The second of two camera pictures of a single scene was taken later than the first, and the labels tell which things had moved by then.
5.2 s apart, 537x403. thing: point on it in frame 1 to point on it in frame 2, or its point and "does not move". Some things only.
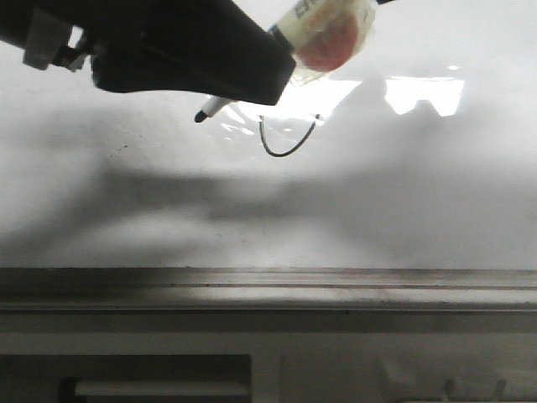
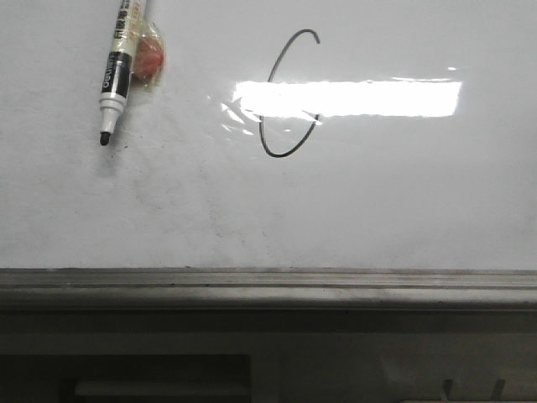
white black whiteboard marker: (323, 36) to (116, 86)
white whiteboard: (419, 153) does not move
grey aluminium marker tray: (239, 289) does not move
